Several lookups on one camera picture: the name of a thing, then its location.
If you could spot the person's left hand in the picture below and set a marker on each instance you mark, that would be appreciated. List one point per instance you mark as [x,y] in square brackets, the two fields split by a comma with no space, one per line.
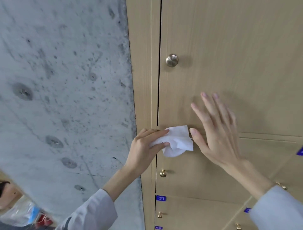
[139,154]

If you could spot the person's right hand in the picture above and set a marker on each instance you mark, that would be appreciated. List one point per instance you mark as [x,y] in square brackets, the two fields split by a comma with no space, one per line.
[220,142]

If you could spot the person's right middle finger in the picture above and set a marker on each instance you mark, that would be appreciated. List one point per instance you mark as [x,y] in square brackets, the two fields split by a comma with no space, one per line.
[211,109]

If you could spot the person's left thumb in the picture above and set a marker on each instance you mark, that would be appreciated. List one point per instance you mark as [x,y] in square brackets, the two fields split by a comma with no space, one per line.
[161,146]

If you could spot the person's right little finger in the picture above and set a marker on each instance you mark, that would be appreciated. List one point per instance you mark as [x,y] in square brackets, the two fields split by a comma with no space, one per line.
[233,118]

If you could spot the person's right thumb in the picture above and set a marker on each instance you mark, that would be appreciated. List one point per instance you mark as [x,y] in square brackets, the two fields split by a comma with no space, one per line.
[198,139]

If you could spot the white wet wipe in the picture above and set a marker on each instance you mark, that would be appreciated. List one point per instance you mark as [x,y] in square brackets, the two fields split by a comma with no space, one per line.
[180,142]

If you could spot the person's left forearm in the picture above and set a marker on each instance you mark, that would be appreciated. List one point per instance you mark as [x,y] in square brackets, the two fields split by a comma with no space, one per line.
[99,208]

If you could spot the person's right forearm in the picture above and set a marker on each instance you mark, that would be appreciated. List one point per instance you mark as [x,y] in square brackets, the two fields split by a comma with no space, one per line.
[267,199]

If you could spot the small brass door knob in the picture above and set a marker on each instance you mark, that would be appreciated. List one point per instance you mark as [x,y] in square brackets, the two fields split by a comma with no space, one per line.
[281,186]
[160,215]
[162,173]
[238,226]

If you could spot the small wood locker door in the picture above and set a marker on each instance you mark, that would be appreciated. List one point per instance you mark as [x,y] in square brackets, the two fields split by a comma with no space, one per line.
[194,215]
[243,220]
[288,168]
[201,180]

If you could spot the large brass door knob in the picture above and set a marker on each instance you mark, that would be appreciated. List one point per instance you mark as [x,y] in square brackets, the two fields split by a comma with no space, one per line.
[172,60]

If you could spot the large wood locker door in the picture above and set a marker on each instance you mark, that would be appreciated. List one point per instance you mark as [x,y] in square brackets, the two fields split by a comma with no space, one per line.
[236,47]

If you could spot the light wood locker cabinet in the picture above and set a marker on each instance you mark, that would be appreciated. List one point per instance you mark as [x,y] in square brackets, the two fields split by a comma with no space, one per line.
[142,71]

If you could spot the clear plastic bag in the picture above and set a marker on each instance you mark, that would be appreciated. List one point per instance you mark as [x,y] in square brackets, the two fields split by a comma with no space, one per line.
[16,213]

